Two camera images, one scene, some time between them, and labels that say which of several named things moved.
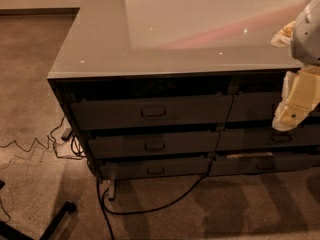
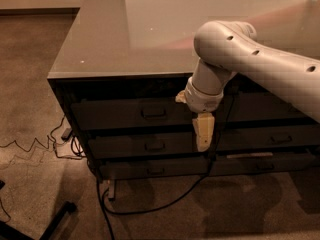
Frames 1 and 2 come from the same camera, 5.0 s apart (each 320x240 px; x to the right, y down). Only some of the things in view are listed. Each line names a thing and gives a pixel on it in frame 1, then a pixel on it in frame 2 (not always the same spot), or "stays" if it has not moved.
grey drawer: [251, 139] stays
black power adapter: [66, 134] stays
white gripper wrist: [307, 37] → [202, 101]
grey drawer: [154, 143] stays
